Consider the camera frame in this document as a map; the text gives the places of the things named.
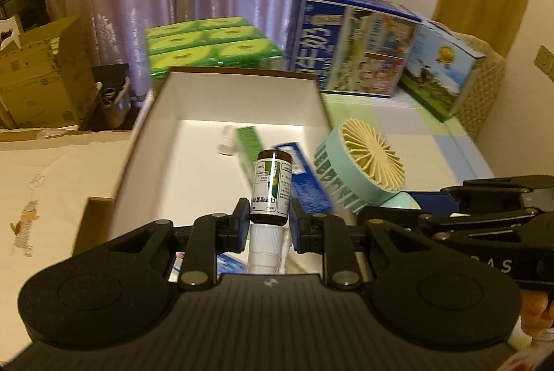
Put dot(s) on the green handheld mini fan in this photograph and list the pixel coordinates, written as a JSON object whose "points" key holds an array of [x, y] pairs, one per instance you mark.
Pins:
{"points": [[368, 150]]}

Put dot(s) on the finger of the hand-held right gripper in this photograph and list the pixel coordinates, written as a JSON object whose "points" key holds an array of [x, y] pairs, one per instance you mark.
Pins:
{"points": [[497, 191], [489, 226]]}

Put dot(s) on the wall socket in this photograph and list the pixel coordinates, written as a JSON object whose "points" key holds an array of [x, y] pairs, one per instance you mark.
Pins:
{"points": [[546, 60]]}

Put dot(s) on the cow print milk carton case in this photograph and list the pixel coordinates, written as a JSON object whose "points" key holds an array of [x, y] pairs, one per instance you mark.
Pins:
{"points": [[437, 72]]}

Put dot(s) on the blue milk carton case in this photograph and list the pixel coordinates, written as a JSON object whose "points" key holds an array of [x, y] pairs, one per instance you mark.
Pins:
{"points": [[346, 46]]}

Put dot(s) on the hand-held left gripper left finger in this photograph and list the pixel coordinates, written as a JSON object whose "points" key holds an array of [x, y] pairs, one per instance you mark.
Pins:
{"points": [[242, 220]]}

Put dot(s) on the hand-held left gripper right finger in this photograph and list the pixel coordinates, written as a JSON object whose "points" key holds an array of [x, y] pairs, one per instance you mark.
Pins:
{"points": [[296, 224]]}

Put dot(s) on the brown cardboard box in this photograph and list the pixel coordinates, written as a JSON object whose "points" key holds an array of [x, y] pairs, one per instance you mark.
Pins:
{"points": [[39, 81]]}

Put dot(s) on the flat brown cardboard sheet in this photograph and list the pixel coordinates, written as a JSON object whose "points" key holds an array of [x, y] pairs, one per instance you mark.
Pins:
{"points": [[52, 189]]}

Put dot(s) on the pack of green tissue packets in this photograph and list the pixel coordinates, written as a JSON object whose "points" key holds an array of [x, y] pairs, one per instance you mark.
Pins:
{"points": [[207, 42]]}

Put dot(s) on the clear spray bottle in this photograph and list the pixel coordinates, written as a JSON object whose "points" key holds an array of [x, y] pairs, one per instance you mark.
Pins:
{"points": [[226, 139]]}

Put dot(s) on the brown spray bottle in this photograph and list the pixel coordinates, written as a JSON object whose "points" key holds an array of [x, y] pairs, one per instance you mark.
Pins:
{"points": [[270, 189]]}

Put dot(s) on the blue carton box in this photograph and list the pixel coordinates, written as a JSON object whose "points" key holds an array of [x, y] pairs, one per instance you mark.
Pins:
{"points": [[309, 185]]}

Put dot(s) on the green carton box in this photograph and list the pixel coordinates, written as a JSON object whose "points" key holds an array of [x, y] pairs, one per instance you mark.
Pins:
{"points": [[250, 146]]}

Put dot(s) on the white cardboard box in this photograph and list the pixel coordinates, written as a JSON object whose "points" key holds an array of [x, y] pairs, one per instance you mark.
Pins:
{"points": [[194, 102]]}

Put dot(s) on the person's right hand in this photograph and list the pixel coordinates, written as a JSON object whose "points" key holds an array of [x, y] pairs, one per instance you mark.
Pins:
{"points": [[536, 314]]}

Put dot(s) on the blue packet in clear case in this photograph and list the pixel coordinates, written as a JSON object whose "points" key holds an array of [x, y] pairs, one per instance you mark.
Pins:
{"points": [[229, 263]]}

